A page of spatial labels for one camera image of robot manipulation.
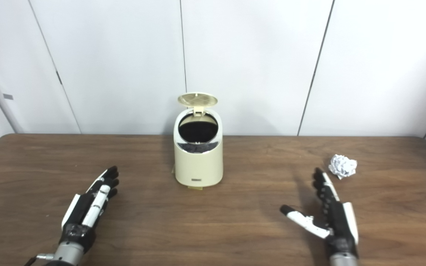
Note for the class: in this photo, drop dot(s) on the white and black left hand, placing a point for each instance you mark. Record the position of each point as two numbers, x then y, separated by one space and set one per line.
94 207

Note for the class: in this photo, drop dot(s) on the white and black right hand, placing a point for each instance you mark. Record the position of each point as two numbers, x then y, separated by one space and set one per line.
340 221

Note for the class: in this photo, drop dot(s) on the white paper ball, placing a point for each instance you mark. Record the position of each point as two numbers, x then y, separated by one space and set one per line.
343 166

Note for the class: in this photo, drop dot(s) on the cream-colored bin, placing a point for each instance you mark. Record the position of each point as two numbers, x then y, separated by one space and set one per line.
198 164

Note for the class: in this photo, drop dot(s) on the cream round bin lid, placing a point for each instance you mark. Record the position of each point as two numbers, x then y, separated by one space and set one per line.
197 99

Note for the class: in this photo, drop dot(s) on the yellow tape under bin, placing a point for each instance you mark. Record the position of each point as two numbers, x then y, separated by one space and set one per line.
195 187

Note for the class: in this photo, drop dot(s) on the black wall panel hinge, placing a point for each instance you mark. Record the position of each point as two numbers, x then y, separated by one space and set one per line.
59 78

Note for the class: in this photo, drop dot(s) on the gray wall tag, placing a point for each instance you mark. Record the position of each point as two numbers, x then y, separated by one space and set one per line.
8 96

